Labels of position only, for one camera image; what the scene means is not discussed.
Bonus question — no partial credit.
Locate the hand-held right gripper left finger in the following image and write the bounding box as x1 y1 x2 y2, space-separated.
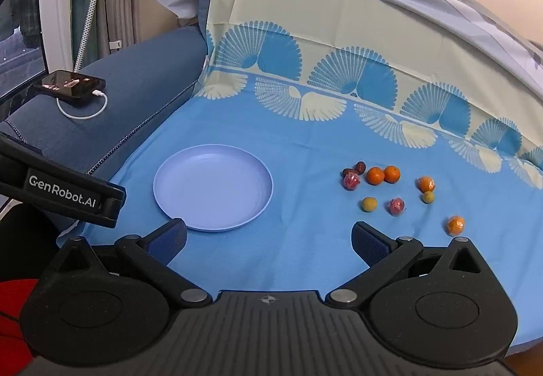
42 218 213 309

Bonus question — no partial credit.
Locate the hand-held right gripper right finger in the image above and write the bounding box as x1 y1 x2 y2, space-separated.
324 221 497 304

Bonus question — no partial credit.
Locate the light purple plate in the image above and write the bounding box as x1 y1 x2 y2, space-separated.
153 145 274 232

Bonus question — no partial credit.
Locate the black smartphone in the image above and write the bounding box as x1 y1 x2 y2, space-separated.
33 70 107 99

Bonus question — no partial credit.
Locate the red cloth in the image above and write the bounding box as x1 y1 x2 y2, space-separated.
0 278 39 360

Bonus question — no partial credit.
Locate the blue feather-print blanket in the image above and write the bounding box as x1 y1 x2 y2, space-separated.
57 0 543 360

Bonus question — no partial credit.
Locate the blue sofa armrest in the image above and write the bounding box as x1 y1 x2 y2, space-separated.
0 26 206 190

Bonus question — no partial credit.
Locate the white charging cable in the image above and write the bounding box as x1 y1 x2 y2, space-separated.
56 90 109 120

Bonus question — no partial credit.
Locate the checked black-white cord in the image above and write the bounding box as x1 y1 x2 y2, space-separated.
73 0 102 71

